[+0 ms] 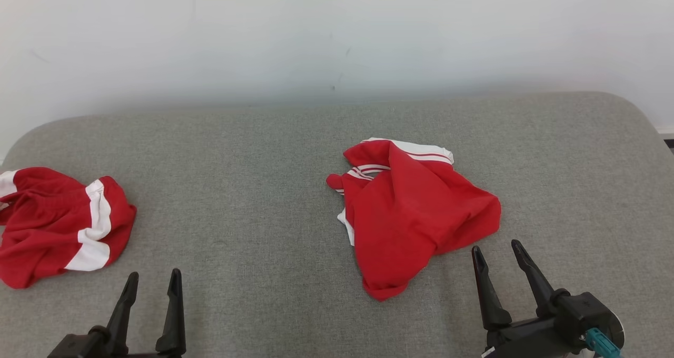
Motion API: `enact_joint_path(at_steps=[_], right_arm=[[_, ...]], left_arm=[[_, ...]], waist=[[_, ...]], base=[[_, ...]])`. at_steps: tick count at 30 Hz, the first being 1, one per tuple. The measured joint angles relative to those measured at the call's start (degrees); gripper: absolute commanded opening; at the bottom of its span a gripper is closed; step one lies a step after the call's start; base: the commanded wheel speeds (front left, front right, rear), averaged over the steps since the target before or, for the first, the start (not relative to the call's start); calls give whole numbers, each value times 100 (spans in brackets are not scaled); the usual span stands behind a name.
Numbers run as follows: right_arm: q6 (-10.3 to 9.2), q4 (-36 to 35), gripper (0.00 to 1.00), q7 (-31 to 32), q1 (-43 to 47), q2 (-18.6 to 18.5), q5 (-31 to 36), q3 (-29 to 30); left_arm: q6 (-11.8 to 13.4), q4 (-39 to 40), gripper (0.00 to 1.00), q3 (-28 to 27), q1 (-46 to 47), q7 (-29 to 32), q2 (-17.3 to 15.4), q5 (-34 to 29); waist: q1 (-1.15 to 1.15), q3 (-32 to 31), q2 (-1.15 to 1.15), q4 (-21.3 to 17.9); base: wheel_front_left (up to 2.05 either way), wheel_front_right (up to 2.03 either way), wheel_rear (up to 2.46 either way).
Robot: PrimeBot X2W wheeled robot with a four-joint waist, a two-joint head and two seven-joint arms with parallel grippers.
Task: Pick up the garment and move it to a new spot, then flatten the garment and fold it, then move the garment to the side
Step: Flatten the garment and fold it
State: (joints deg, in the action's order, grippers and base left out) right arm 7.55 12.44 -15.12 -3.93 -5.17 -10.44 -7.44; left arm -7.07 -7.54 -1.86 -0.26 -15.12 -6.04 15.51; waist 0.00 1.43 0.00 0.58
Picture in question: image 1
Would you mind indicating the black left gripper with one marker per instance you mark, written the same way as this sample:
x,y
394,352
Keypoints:
x,y
79,347

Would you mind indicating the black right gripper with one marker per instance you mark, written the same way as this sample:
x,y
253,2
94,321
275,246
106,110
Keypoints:
x,y
558,326

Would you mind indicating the red shirt with white trim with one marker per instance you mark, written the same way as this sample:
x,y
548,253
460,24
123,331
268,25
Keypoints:
x,y
410,216

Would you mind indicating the red shorts with white stripe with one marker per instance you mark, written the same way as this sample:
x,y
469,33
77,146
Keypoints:
x,y
47,226

